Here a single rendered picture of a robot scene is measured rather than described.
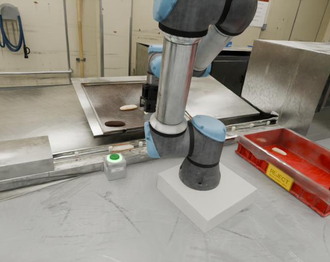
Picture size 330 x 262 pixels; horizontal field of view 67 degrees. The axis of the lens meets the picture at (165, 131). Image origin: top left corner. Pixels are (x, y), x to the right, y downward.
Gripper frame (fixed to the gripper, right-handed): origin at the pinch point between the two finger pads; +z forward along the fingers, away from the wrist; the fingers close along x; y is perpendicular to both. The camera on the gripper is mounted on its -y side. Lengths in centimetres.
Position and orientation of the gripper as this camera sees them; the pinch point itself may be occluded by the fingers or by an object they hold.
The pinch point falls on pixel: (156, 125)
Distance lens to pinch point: 115.0
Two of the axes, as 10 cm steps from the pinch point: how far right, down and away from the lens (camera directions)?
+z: -0.9, 8.9, 4.5
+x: 4.6, 4.3, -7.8
